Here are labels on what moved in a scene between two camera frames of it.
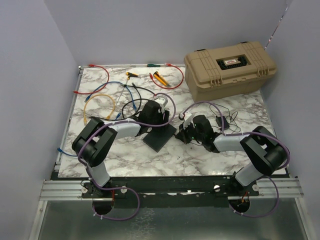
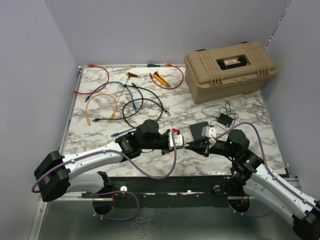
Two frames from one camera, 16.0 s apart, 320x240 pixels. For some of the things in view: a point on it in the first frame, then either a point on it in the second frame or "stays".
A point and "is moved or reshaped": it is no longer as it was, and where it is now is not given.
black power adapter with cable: (226, 124) is moved or reshaped
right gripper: (182, 135) → (199, 146)
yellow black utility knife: (158, 76) stays
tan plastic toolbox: (228, 71) stays
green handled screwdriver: (153, 65) stays
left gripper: (161, 117) → (167, 150)
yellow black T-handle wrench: (129, 75) stays
